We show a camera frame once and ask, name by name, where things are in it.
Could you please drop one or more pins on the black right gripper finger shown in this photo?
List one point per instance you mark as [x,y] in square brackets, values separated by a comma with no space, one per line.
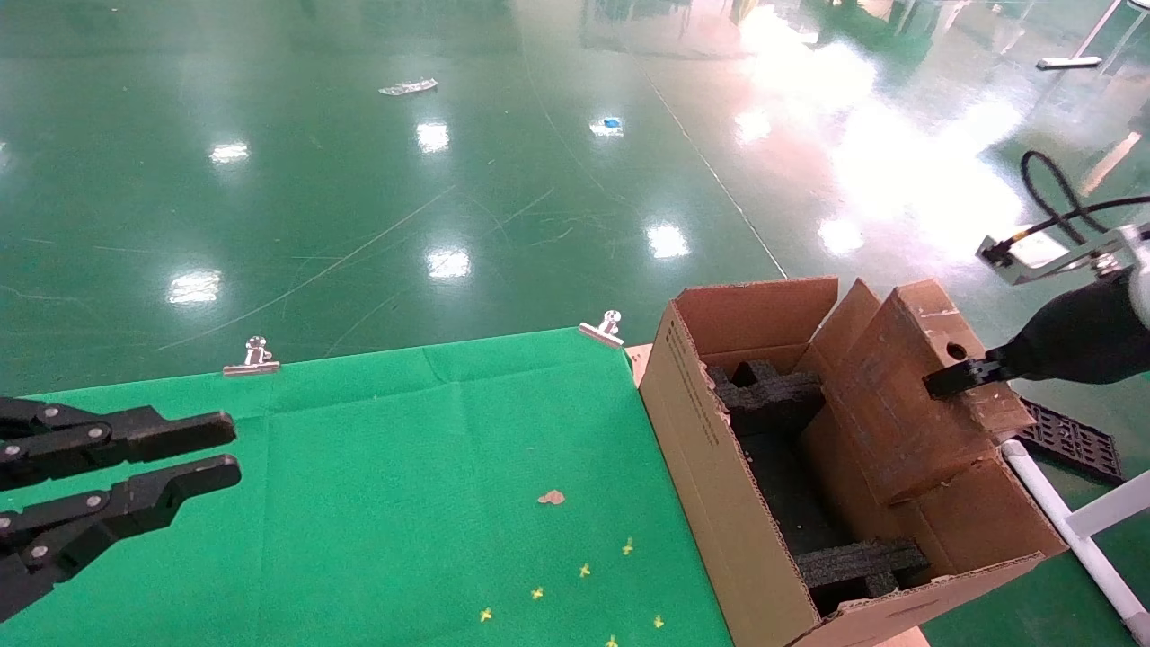
[966,377]

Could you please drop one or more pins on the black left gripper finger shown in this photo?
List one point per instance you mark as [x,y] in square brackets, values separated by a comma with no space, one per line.
[144,494]
[135,433]

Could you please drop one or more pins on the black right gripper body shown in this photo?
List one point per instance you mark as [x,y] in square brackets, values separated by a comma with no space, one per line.
[1087,337]

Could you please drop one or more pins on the small brown cardboard box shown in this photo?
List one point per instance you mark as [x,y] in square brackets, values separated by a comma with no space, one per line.
[898,404]

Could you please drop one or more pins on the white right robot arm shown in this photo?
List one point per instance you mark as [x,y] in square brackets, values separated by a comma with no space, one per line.
[1143,288]

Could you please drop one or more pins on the large open cardboard carton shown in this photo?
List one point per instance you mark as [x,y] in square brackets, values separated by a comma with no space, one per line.
[710,503]

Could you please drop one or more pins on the brown cardboard crumb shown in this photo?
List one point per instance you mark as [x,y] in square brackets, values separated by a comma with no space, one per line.
[551,497]

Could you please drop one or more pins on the black plastic grid crate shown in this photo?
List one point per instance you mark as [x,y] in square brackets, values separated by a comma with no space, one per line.
[1074,440]

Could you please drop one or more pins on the silver binder clip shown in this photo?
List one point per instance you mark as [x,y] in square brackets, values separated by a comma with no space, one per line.
[604,332]
[253,359]

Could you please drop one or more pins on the black foam block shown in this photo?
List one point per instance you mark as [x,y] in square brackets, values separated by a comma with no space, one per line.
[853,566]
[773,395]

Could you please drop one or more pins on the green table cloth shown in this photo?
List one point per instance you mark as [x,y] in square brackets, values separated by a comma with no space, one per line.
[359,494]

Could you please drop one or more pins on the white floor stand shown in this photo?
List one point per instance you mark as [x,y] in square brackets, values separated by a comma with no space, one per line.
[1067,63]

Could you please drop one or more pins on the white litter scrap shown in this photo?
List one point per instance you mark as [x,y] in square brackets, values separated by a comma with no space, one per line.
[406,87]

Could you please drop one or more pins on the grey metal camera bracket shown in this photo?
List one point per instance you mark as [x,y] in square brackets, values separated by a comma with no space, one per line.
[1096,256]

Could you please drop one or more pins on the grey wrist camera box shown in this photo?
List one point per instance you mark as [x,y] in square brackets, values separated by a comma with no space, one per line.
[1024,256]

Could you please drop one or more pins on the white pipe frame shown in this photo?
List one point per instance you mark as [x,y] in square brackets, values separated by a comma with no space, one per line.
[1092,548]

